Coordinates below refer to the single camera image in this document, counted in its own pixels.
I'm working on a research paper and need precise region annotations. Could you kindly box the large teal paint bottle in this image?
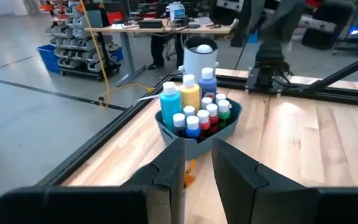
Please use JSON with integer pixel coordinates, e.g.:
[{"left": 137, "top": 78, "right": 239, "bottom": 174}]
[{"left": 159, "top": 81, "right": 182, "bottom": 133}]

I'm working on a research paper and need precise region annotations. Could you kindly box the grey-teal plastic bin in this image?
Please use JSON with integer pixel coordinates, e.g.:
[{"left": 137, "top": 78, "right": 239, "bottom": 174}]
[{"left": 154, "top": 93, "right": 243, "bottom": 161}]

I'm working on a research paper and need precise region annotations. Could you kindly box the orange-bristle paint brush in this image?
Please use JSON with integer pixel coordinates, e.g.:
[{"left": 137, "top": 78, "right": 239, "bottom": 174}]
[{"left": 183, "top": 159, "right": 198, "bottom": 189}]

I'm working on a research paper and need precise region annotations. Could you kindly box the wooden top desk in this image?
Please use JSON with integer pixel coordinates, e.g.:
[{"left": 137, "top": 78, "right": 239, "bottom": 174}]
[{"left": 84, "top": 17, "right": 237, "bottom": 35}]

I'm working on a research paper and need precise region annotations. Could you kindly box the white ball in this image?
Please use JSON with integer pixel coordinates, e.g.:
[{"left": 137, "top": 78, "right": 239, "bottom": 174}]
[{"left": 195, "top": 44, "right": 214, "bottom": 54}]

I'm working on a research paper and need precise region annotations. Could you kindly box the small black paint bottle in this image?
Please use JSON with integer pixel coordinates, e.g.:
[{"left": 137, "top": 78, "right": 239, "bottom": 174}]
[{"left": 172, "top": 113, "right": 187, "bottom": 138}]

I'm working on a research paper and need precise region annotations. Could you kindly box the yellow extension cord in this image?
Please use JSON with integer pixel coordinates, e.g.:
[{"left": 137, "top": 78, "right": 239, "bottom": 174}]
[{"left": 78, "top": 0, "right": 155, "bottom": 110}]

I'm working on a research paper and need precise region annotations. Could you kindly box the thin white cable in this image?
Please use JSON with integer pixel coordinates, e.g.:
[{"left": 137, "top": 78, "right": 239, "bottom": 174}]
[{"left": 133, "top": 93, "right": 162, "bottom": 107}]

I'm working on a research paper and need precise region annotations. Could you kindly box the person's leg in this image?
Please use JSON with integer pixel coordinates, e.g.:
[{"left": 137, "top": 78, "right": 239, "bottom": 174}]
[{"left": 147, "top": 32, "right": 168, "bottom": 71}]

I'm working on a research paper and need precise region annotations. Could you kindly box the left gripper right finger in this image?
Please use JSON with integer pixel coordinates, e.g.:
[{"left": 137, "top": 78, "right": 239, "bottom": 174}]
[{"left": 211, "top": 138, "right": 320, "bottom": 224}]

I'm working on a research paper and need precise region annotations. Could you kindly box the grey desk leg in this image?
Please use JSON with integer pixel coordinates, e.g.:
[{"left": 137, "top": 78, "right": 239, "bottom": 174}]
[{"left": 115, "top": 32, "right": 148, "bottom": 88}]

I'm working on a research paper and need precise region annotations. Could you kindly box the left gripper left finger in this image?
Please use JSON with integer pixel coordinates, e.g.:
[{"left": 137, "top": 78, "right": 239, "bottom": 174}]
[{"left": 121, "top": 138, "right": 186, "bottom": 224}]

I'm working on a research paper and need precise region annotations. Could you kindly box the small turquoise paint bottle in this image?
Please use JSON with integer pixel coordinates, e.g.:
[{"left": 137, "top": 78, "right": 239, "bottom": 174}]
[{"left": 200, "top": 96, "right": 213, "bottom": 110}]

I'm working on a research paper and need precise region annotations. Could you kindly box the large purple paint bottle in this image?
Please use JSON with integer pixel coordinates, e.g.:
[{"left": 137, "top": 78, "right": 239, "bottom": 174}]
[{"left": 197, "top": 67, "right": 218, "bottom": 100}]

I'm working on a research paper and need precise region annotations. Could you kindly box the blue plastic crate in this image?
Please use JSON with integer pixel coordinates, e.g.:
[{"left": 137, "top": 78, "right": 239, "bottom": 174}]
[{"left": 36, "top": 44, "right": 61, "bottom": 75}]

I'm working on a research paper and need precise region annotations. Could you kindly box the small green paint bottle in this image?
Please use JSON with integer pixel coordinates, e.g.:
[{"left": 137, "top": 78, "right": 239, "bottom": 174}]
[{"left": 217, "top": 99, "right": 232, "bottom": 128}]

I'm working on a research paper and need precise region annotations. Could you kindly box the white box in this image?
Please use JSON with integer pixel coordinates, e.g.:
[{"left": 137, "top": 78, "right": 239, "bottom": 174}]
[{"left": 168, "top": 1, "right": 186, "bottom": 22}]

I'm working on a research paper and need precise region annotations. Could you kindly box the small dark blue paint bottle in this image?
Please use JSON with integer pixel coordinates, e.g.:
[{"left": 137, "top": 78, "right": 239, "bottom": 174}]
[{"left": 185, "top": 115, "right": 202, "bottom": 139}]

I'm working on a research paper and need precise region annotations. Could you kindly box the grey storage bin rack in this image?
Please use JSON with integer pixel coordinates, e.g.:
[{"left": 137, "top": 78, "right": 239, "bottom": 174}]
[{"left": 44, "top": 0, "right": 121, "bottom": 82}]

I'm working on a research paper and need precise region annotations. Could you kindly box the white plastic pitcher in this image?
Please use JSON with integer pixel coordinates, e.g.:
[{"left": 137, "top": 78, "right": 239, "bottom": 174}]
[{"left": 178, "top": 36, "right": 219, "bottom": 84}]

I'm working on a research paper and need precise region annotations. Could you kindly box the large yellow paint bottle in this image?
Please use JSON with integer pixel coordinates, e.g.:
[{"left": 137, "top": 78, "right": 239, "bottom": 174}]
[{"left": 179, "top": 73, "right": 201, "bottom": 113}]

